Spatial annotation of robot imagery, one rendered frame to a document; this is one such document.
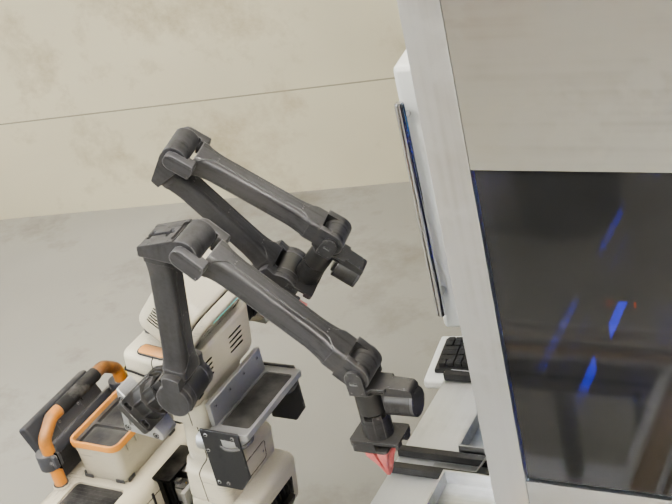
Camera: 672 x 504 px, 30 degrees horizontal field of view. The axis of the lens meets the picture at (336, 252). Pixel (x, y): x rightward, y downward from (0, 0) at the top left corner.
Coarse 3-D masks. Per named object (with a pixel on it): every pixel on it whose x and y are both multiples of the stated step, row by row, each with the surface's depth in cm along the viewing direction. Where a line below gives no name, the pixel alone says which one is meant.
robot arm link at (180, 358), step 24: (144, 240) 231; (168, 240) 226; (192, 240) 225; (168, 264) 231; (168, 288) 235; (168, 312) 239; (168, 336) 243; (192, 336) 247; (168, 360) 247; (192, 360) 248; (168, 384) 248; (168, 408) 252; (192, 408) 251
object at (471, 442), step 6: (474, 420) 277; (468, 426) 275; (474, 426) 277; (468, 432) 274; (474, 432) 277; (480, 432) 278; (462, 438) 272; (468, 438) 274; (474, 438) 276; (480, 438) 276; (462, 444) 271; (468, 444) 274; (474, 444) 275; (480, 444) 274; (462, 450) 270; (468, 450) 270; (474, 450) 269; (480, 450) 268
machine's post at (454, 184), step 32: (416, 0) 172; (416, 32) 175; (416, 64) 177; (448, 64) 175; (416, 96) 180; (448, 96) 178; (448, 128) 181; (448, 160) 184; (448, 192) 187; (448, 224) 190; (480, 224) 188; (448, 256) 193; (480, 256) 190; (480, 288) 193; (480, 320) 197; (480, 352) 200; (480, 384) 204; (480, 416) 207; (512, 416) 204; (512, 448) 208; (512, 480) 212
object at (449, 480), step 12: (444, 480) 264; (456, 480) 264; (468, 480) 262; (480, 480) 261; (432, 492) 259; (444, 492) 263; (456, 492) 262; (468, 492) 261; (480, 492) 260; (492, 492) 260
